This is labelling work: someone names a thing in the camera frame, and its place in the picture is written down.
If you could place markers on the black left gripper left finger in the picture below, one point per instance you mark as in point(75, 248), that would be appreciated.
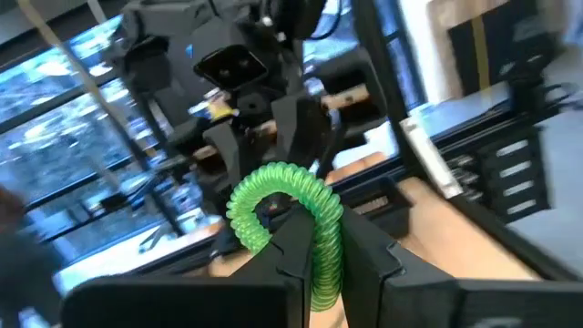
point(287, 259)

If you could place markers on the black aluminium table frame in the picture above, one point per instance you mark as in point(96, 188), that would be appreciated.
point(537, 259)

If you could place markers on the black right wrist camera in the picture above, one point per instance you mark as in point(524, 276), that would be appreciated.
point(230, 68)

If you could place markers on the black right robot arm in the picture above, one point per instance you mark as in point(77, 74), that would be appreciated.
point(296, 18)

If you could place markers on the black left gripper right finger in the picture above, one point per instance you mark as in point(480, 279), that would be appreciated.
point(364, 264)

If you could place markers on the green spiral coil wristband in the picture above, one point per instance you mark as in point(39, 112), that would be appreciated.
point(291, 175)

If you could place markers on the person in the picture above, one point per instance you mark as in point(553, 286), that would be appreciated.
point(23, 273)

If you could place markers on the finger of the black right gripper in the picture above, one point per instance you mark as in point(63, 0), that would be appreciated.
point(300, 132)
point(225, 150)

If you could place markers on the silver metal strip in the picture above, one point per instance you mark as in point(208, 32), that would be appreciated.
point(432, 159)

